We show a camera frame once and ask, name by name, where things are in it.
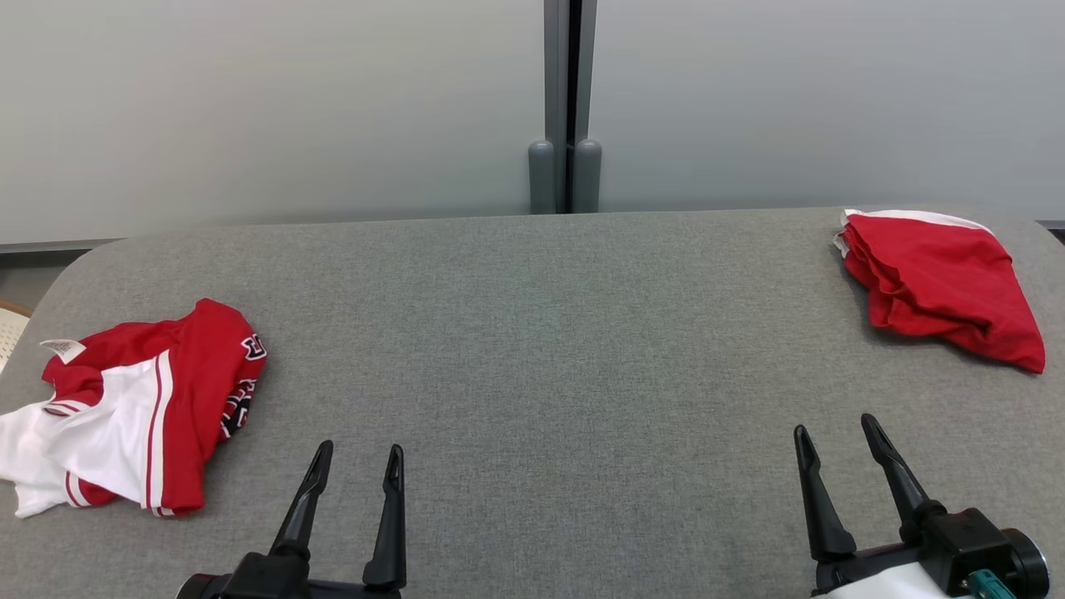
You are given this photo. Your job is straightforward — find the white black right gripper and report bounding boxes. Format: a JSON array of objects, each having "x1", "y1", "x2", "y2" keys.
[{"x1": 792, "y1": 413, "x2": 976, "y2": 599}]

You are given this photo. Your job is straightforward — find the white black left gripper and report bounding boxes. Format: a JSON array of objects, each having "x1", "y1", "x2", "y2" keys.
[{"x1": 223, "y1": 439, "x2": 407, "y2": 599}]

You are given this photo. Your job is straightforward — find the red and white jersey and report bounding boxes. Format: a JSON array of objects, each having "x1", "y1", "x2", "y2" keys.
[{"x1": 0, "y1": 298, "x2": 269, "y2": 520}]

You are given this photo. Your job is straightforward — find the red shorts white waistband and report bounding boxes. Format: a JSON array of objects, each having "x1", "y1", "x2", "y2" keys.
[{"x1": 832, "y1": 208, "x2": 1048, "y2": 375}]

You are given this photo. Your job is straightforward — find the grey partition post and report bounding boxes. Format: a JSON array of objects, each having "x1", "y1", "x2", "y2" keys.
[
  {"x1": 571, "y1": 0, "x2": 603, "y2": 215},
  {"x1": 528, "y1": 0, "x2": 572, "y2": 215}
]

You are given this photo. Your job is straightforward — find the teal plug right camera cable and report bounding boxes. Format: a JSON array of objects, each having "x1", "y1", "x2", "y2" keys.
[{"x1": 967, "y1": 569, "x2": 1018, "y2": 599}]

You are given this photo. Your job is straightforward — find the beige woven chair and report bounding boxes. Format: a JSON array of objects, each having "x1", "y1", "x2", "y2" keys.
[{"x1": 0, "y1": 300, "x2": 33, "y2": 375}]

